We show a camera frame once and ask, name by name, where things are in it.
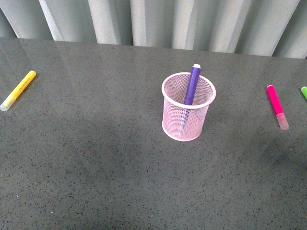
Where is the white pleated curtain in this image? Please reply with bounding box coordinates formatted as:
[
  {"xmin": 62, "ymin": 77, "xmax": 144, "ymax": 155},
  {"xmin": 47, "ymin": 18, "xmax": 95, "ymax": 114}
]
[{"xmin": 0, "ymin": 0, "xmax": 307, "ymax": 59}]

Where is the pink marker pen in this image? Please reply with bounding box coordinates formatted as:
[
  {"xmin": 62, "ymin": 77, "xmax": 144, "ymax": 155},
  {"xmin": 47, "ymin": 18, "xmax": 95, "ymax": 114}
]
[{"xmin": 267, "ymin": 85, "xmax": 289, "ymax": 130}]

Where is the purple marker pen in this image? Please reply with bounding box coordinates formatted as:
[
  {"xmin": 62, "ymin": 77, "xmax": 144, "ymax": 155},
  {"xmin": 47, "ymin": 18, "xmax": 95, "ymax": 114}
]
[{"xmin": 181, "ymin": 63, "xmax": 201, "ymax": 131}]

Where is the yellow marker pen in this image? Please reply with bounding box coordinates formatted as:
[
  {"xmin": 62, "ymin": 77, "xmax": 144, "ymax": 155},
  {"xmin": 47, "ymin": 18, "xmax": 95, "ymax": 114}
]
[{"xmin": 0, "ymin": 70, "xmax": 36, "ymax": 112}]

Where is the green marker pen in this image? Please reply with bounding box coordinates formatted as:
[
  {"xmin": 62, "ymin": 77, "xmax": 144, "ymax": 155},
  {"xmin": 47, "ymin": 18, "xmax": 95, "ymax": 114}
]
[{"xmin": 301, "ymin": 86, "xmax": 307, "ymax": 100}]

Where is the pink mesh pen cup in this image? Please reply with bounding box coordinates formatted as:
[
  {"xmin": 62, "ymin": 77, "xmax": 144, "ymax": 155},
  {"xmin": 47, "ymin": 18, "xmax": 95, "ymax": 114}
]
[{"xmin": 162, "ymin": 72, "xmax": 216, "ymax": 141}]

